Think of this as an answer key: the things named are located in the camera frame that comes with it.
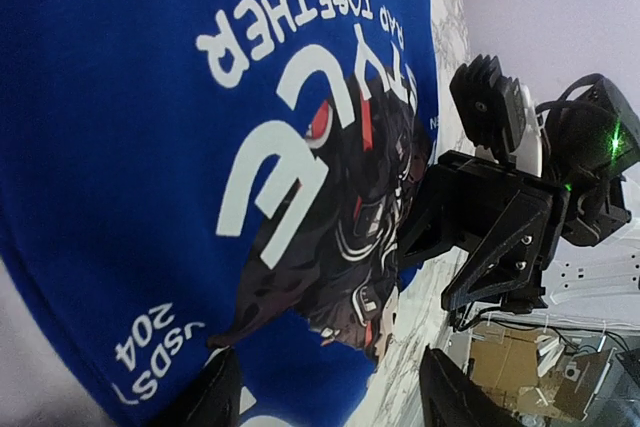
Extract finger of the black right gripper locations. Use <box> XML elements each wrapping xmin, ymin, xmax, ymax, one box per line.
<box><xmin>397</xmin><ymin>176</ymin><xmax>480</xmax><ymax>270</ymax></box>
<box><xmin>441</xmin><ymin>191</ymin><xmax>550</xmax><ymax>311</ymax></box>

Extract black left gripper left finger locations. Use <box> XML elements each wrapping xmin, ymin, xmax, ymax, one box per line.
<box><xmin>172</xmin><ymin>349</ymin><xmax>242</xmax><ymax>427</ymax></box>

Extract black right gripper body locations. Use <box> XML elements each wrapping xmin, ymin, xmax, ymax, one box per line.
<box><xmin>437</xmin><ymin>151</ymin><xmax>569</xmax><ymax>310</ymax></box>

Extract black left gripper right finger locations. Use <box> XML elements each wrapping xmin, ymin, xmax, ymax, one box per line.
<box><xmin>419</xmin><ymin>346</ymin><xmax>522</xmax><ymax>427</ymax></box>

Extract royal blue printed t-shirt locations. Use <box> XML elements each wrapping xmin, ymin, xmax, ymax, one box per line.
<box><xmin>1</xmin><ymin>0</ymin><xmax>439</xmax><ymax>426</ymax></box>

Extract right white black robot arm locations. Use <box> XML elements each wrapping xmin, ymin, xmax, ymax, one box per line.
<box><xmin>399</xmin><ymin>68</ymin><xmax>639</xmax><ymax>314</ymax></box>

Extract cardboard boxes clutter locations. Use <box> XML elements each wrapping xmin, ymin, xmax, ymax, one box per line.
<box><xmin>464</xmin><ymin>321</ymin><xmax>639</xmax><ymax>426</ymax></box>

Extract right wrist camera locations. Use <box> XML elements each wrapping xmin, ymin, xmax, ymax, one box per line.
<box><xmin>450</xmin><ymin>55</ymin><xmax>543</xmax><ymax>177</ymax></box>

